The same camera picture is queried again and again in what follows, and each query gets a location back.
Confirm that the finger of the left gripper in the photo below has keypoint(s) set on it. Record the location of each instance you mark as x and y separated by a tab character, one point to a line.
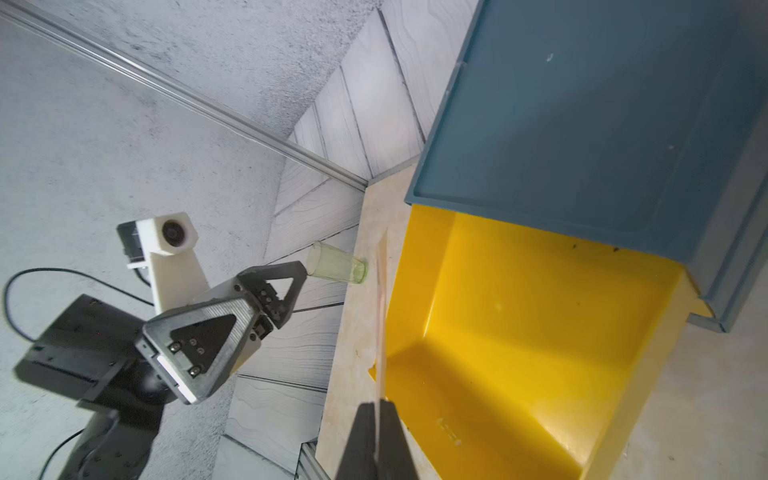
258	281

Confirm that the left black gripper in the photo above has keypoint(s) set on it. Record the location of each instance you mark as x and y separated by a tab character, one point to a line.
89	354

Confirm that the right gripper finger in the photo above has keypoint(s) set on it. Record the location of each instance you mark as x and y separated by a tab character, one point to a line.
377	446

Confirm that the yellow drawer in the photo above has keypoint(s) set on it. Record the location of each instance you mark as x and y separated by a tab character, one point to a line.
517	353

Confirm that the red postcard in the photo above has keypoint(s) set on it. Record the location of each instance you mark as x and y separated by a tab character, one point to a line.
381	276

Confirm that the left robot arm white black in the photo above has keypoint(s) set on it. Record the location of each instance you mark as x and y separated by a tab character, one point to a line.
116	444

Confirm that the teal drawer cabinet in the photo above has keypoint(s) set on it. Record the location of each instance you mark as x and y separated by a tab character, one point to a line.
638	124

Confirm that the green transparent plastic cup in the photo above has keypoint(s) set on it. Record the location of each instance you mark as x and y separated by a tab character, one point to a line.
327	262

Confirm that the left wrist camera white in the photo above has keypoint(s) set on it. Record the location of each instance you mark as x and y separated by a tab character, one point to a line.
164	247

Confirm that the left aluminium frame post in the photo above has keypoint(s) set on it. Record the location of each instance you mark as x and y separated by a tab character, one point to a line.
57	31

